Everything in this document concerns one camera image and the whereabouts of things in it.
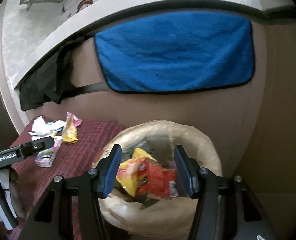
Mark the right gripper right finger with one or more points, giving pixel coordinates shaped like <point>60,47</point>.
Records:
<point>226,208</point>

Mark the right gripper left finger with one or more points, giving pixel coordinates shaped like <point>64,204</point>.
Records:
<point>51,217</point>

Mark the pink tissue pack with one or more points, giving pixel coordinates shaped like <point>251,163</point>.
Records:
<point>46,157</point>

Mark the white tissue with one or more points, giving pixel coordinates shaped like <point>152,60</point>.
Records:
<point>40,128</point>

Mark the silver foil wrapper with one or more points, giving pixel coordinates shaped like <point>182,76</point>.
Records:
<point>69,134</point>

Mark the yellow snack bag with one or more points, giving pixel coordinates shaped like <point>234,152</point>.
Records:
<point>143,174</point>

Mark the trash bin with yellow bag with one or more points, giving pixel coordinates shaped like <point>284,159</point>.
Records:
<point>148,198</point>

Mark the person left hand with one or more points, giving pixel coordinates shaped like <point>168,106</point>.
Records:
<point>12,192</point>

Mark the plaid red tablecloth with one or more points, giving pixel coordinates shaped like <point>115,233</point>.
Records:
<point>72,160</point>

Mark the black cloth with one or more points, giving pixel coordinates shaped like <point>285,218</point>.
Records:
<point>51,81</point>

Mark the blue towel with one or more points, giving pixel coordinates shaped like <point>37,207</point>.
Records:
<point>177,52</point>

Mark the grey countertop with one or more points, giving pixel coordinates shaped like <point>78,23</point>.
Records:
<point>104,13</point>

